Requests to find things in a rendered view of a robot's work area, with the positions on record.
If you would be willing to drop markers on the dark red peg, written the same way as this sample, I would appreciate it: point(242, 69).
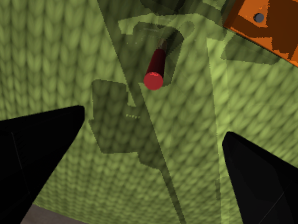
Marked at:
point(155, 76)

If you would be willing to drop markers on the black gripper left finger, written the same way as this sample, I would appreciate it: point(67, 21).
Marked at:
point(31, 147)

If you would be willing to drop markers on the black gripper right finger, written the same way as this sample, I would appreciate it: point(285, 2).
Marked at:
point(265, 186)

